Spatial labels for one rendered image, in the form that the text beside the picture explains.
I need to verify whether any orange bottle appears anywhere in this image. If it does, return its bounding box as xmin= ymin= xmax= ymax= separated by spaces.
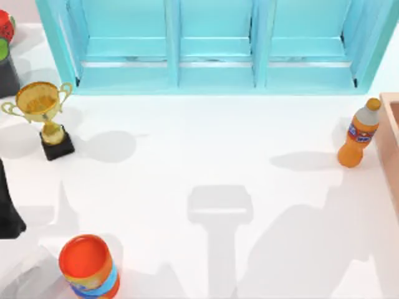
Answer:
xmin=337 ymin=97 xmax=382 ymax=169

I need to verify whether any salmon-coloured shallow box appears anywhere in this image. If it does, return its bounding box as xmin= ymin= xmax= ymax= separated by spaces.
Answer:
xmin=374 ymin=92 xmax=399 ymax=224

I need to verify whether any light blue rack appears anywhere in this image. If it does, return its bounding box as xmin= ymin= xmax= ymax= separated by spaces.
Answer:
xmin=34 ymin=0 xmax=399 ymax=97

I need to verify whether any gold trophy on black base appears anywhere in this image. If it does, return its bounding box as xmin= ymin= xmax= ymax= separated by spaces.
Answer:
xmin=1 ymin=81 xmax=76 ymax=162

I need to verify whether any orange can with blue band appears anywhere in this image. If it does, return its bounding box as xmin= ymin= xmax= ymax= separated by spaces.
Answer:
xmin=58 ymin=234 xmax=121 ymax=299

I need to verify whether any black pot with red plant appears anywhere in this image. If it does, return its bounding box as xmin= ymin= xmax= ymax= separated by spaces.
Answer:
xmin=0 ymin=9 xmax=21 ymax=98

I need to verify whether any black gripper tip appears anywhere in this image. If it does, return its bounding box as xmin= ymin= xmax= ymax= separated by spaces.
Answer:
xmin=0 ymin=158 xmax=27 ymax=240

